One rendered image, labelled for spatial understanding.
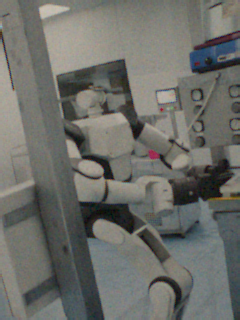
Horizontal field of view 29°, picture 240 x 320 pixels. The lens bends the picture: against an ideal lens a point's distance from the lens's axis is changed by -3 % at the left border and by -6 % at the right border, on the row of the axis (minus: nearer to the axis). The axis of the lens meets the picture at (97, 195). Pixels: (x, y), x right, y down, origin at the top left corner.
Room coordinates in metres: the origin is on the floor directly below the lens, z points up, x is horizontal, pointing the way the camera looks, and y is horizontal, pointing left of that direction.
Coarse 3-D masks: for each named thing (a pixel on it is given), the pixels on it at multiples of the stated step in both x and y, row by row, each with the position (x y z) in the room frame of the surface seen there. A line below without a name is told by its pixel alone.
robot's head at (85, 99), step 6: (78, 96) 1.81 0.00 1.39; (84, 96) 1.79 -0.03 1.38; (90, 96) 1.78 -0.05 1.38; (96, 96) 1.81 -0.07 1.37; (102, 96) 1.86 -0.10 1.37; (78, 102) 1.81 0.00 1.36; (84, 102) 1.80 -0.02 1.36; (90, 102) 1.78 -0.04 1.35; (96, 102) 1.82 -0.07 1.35; (102, 102) 1.87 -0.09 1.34; (90, 108) 1.82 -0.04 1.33; (96, 108) 1.82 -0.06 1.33
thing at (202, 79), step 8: (208, 72) 1.38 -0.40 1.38; (216, 72) 1.36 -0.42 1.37; (224, 72) 1.35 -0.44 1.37; (232, 72) 1.34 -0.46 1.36; (184, 80) 1.43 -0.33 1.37; (192, 80) 1.41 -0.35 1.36; (200, 80) 1.40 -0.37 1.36; (208, 80) 1.38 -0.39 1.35; (216, 80) 1.37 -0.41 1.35; (224, 80) 1.35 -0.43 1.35; (232, 80) 1.34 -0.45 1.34; (184, 88) 1.43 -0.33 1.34
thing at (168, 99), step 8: (168, 88) 4.43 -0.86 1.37; (176, 88) 4.40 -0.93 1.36; (160, 96) 4.47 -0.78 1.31; (168, 96) 4.43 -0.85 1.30; (176, 96) 4.39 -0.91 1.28; (160, 104) 4.49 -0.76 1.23; (168, 104) 4.44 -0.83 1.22; (176, 104) 4.40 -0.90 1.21; (160, 112) 4.50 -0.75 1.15; (168, 112) 4.46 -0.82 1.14; (176, 128) 4.47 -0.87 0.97; (176, 136) 4.48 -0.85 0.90
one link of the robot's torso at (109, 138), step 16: (96, 112) 1.81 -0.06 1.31; (80, 128) 1.73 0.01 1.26; (96, 128) 1.71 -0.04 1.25; (112, 128) 1.76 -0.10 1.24; (128, 128) 1.85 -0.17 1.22; (96, 144) 1.71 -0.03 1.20; (112, 144) 1.74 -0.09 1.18; (128, 144) 1.83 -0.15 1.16; (96, 160) 1.73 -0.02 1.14; (112, 160) 1.74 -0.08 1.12; (128, 160) 1.83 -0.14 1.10; (112, 176) 1.75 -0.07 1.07; (128, 176) 1.82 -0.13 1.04
